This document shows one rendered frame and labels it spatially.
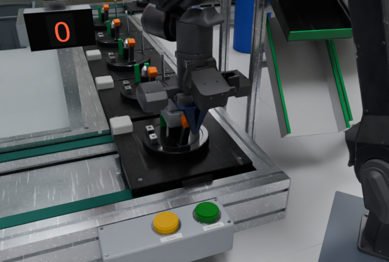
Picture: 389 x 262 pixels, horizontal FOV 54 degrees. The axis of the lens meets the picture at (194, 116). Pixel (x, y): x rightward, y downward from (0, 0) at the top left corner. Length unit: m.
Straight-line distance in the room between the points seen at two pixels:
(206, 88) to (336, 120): 0.39
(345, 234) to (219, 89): 0.25
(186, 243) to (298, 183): 0.37
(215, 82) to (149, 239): 0.26
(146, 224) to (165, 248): 0.05
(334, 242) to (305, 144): 0.57
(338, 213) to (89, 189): 0.48
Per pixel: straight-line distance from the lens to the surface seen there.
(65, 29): 0.77
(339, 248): 0.49
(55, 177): 0.85
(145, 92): 0.59
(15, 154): 0.90
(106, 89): 1.07
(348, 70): 0.95
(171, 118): 0.74
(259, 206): 0.75
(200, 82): 0.56
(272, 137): 1.05
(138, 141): 0.82
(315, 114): 0.85
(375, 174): 0.43
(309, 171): 0.95
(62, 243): 0.66
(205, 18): 0.55
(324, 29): 0.79
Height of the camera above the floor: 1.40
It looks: 28 degrees down
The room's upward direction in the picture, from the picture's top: straight up
